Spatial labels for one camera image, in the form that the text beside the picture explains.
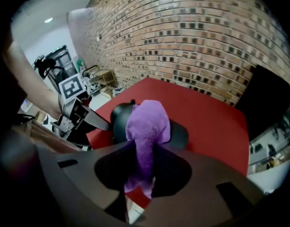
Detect black cabinet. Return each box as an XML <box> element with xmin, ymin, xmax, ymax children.
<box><xmin>234</xmin><ymin>64</ymin><xmax>290</xmax><ymax>141</ymax></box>

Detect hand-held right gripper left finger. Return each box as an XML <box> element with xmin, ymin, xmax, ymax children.
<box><xmin>36</xmin><ymin>140</ymin><xmax>136</xmax><ymax>210</ymax></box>

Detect black double door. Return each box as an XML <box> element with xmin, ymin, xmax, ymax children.
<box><xmin>44</xmin><ymin>45</ymin><xmax>76</xmax><ymax>80</ymax></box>

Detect table with red tablecloth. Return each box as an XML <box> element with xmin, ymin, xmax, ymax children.
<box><xmin>85</xmin><ymin>77</ymin><xmax>251</xmax><ymax>209</ymax></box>

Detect black pot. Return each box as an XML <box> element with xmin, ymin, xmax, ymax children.
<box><xmin>110</xmin><ymin>99</ymin><xmax>189</xmax><ymax>151</ymax></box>

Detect person's left forearm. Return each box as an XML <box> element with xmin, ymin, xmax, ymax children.
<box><xmin>7</xmin><ymin>41</ymin><xmax>63</xmax><ymax>120</ymax></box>

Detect metal cart with white gear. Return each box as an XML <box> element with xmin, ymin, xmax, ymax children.
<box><xmin>82</xmin><ymin>65</ymin><xmax>100</xmax><ymax>85</ymax></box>

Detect wooden shelf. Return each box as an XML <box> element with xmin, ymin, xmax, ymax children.
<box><xmin>95</xmin><ymin>69</ymin><xmax>117</xmax><ymax>99</ymax></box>

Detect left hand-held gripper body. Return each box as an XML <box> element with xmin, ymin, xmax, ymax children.
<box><xmin>50</xmin><ymin>74</ymin><xmax>96</xmax><ymax>139</ymax></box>

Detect purple cloth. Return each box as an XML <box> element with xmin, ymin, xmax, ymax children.
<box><xmin>124</xmin><ymin>100</ymin><xmax>171</xmax><ymax>200</ymax></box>

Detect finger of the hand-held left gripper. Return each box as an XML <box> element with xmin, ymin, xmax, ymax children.
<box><xmin>85</xmin><ymin>106</ymin><xmax>111</xmax><ymax>131</ymax></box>

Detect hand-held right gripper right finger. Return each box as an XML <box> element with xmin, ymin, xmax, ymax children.
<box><xmin>135</xmin><ymin>148</ymin><xmax>264</xmax><ymax>227</ymax></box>

